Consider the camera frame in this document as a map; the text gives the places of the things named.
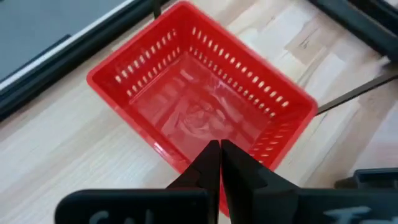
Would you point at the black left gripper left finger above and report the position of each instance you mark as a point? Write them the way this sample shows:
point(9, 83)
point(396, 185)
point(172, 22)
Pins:
point(192, 199)

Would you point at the black slotted plastic basket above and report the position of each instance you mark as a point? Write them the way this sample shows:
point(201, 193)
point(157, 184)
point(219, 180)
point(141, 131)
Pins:
point(376, 177)

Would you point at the red slotted plastic basket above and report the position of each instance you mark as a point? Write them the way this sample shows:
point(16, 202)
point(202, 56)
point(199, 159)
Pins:
point(186, 46)

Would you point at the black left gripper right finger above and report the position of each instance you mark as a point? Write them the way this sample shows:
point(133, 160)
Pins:
point(264, 199)

